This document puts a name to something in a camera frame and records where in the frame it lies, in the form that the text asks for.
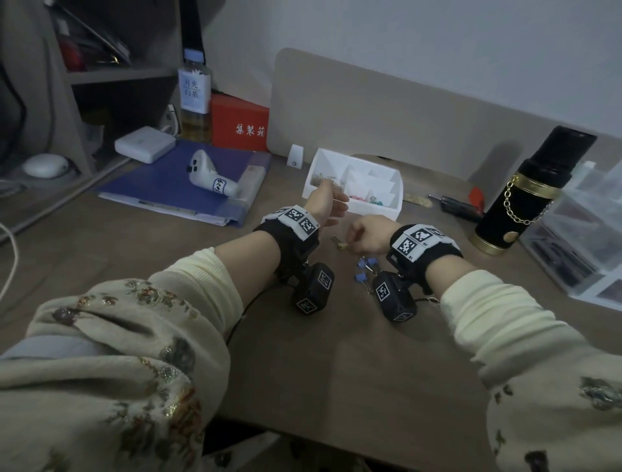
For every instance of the person's left hand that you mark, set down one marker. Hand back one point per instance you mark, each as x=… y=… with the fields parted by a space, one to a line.
x=325 y=204

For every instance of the person's right hand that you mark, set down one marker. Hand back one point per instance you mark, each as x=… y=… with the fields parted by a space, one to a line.
x=371 y=236

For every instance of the small heap of paper clips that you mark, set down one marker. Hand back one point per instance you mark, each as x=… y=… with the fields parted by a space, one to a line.
x=320 y=179

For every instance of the blue binder clip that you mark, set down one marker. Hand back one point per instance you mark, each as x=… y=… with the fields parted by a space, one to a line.
x=360 y=278
x=362 y=263
x=373 y=264

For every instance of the white compartment organizer tray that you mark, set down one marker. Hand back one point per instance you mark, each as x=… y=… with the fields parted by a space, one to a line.
x=384 y=209

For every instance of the person's left forearm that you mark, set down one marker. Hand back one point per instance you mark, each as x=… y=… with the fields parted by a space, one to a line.
x=121 y=364

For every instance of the person's right forearm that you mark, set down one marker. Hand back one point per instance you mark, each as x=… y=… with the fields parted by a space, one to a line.
x=534 y=364

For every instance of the small white stand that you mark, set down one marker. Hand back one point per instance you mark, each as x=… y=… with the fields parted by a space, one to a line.
x=295 y=155

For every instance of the flat gold strip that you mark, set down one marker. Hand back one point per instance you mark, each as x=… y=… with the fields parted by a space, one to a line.
x=417 y=199

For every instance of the black screwdriver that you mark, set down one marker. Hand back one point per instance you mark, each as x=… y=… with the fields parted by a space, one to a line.
x=459 y=209

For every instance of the small red object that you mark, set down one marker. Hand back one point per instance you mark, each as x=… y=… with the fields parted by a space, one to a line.
x=476 y=197

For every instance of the orange ribbed box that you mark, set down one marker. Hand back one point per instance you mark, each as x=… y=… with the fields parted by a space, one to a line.
x=238 y=124

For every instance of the white handheld controller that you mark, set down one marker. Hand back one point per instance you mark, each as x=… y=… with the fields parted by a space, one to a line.
x=204 y=170

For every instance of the beige desk divider panel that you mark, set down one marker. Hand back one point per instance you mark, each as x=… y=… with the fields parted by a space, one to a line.
x=413 y=107

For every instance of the blue document folder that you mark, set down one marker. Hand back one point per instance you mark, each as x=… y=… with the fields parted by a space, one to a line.
x=160 y=185

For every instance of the tea bottle with blue cap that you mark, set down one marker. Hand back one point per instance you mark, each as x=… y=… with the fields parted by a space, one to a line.
x=195 y=97

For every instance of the white flat adapter box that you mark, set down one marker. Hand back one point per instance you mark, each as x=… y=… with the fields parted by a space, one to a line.
x=145 y=144

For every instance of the clear plastic case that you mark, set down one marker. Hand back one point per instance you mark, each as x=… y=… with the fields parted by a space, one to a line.
x=578 y=238

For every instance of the grey shelf unit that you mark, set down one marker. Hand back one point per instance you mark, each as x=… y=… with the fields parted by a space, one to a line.
x=126 y=78

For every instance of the clear plastic bag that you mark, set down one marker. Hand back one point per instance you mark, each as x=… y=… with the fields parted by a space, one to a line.
x=95 y=141

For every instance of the white computer mouse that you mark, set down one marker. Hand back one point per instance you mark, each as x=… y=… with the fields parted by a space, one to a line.
x=44 y=166

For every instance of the red pouch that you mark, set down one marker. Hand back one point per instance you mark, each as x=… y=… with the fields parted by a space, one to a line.
x=72 y=56

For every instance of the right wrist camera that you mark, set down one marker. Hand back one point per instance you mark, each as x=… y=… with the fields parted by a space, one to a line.
x=393 y=296

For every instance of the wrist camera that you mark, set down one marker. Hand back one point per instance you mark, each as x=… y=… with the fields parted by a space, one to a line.
x=393 y=296
x=313 y=289

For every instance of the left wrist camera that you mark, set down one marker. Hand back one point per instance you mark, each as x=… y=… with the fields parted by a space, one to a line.
x=313 y=289

